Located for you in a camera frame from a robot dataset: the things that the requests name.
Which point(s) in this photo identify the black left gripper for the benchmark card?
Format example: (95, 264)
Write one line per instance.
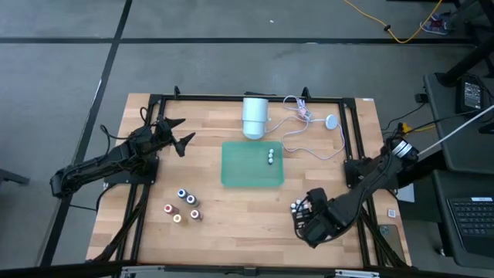
(164, 133)

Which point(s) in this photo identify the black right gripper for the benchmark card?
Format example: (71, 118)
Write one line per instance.
(318, 226)

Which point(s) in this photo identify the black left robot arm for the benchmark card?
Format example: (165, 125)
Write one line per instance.
(96, 164)

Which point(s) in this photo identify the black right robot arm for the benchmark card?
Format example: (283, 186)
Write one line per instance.
(370, 179)

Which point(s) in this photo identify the blue food coloring bottle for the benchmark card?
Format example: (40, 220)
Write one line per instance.
(181, 193)

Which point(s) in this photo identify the violet food coloring bottle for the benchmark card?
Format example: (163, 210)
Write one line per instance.
(191, 200)

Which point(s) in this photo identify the red food coloring bottle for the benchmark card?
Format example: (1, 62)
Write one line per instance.
(170, 209)

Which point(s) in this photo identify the pink food coloring bottle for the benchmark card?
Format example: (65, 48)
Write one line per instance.
(196, 214)

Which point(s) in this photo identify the yellow food coloring bottle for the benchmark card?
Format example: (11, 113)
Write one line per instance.
(178, 219)

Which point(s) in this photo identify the dark smartphone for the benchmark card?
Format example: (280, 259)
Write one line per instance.
(391, 239)

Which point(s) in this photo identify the small white code tag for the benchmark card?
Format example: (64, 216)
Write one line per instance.
(392, 213)

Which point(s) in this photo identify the translucent green plastic tray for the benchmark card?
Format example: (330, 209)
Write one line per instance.
(247, 166)

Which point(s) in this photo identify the white cylindrical spot lamp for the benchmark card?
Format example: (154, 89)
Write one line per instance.
(254, 116)

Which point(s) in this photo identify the white paper sheet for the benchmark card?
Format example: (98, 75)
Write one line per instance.
(407, 193)

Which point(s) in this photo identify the dark grey desk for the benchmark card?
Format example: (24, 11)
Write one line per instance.
(444, 154)

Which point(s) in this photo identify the black laptop keyboard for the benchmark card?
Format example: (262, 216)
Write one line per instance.
(474, 220)

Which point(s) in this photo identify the white pole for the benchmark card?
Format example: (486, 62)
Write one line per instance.
(455, 130)

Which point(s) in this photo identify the grey furniture leg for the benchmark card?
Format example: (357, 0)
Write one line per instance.
(11, 177)

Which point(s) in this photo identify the black crossbar with silver brackets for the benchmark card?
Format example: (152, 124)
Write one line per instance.
(58, 270)

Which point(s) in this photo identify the black power supply brick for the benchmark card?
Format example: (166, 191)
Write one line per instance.
(471, 94)

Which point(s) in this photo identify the black desk leg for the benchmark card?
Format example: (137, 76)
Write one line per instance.
(467, 62)

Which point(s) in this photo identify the person's shoe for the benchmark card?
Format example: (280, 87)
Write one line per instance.
(436, 24)

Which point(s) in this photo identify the black aluminium table frame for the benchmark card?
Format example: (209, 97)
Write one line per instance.
(216, 97)

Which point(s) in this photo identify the black wall adapter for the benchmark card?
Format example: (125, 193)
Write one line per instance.
(420, 98)

